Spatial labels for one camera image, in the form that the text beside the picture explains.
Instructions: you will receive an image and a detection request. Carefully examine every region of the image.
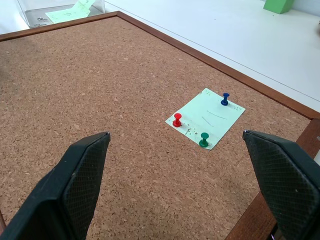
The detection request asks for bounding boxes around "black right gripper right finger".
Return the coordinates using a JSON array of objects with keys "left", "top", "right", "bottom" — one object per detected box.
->
[{"left": 242, "top": 129, "right": 320, "bottom": 240}]

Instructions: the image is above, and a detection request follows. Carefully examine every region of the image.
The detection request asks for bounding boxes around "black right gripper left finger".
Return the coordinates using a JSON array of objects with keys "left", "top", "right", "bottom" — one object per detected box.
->
[{"left": 0, "top": 131, "right": 111, "bottom": 240}]

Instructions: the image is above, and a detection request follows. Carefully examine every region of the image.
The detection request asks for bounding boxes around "green push pin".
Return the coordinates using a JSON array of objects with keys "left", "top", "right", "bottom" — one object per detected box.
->
[{"left": 198, "top": 132, "right": 210, "bottom": 148}]

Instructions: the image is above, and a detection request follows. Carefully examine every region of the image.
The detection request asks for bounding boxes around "light green paper note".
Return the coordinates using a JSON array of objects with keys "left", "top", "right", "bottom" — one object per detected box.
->
[
  {"left": 165, "top": 87, "right": 246, "bottom": 151},
  {"left": 45, "top": 0, "right": 97, "bottom": 25}
]

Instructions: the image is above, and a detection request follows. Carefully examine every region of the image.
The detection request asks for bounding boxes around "blue push pin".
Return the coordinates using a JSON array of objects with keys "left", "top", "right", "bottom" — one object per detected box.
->
[{"left": 220, "top": 92, "right": 231, "bottom": 107}]

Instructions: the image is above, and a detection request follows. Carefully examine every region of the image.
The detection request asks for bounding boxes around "red push pin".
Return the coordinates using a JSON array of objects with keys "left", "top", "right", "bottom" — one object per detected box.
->
[{"left": 172, "top": 112, "right": 183, "bottom": 128}]

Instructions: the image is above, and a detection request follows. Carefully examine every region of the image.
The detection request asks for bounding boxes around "green block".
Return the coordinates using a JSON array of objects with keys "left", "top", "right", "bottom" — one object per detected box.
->
[{"left": 263, "top": 0, "right": 295, "bottom": 14}]

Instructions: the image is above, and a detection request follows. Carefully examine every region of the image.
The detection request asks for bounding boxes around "clear plastic box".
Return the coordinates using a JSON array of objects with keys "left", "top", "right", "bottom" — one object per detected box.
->
[{"left": 17, "top": 0, "right": 106, "bottom": 29}]

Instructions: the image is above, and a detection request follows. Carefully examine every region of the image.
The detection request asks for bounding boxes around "cork board with wooden frame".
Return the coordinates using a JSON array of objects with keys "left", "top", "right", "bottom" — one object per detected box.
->
[{"left": 0, "top": 10, "right": 320, "bottom": 240}]

